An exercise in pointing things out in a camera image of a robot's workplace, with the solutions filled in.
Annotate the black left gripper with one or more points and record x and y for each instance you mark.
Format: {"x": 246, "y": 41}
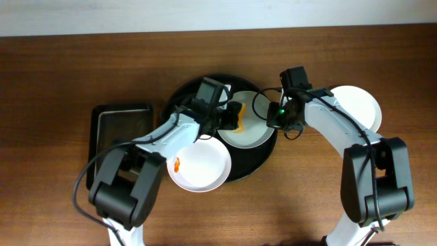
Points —
{"x": 231, "y": 115}

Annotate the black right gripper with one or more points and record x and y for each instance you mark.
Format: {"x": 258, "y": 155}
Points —
{"x": 274, "y": 117}

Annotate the green yellow sponge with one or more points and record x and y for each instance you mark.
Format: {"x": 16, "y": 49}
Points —
{"x": 241, "y": 118}

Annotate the grey-white plate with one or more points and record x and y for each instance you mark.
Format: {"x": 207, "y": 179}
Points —
{"x": 254, "y": 131}

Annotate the pinkish white plate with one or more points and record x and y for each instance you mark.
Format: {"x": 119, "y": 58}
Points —
{"x": 200, "y": 167}

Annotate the cream white plate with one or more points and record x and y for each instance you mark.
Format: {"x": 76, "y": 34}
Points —
{"x": 360, "y": 104}

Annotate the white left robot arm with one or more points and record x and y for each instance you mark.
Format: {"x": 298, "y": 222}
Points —
{"x": 126, "y": 186}

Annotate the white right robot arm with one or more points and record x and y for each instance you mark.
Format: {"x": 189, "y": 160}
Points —
{"x": 376, "y": 181}

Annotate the round black tray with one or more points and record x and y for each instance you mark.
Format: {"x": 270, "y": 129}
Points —
{"x": 244, "y": 161}

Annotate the rectangular black water tray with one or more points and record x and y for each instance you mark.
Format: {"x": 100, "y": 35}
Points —
{"x": 113, "y": 124}

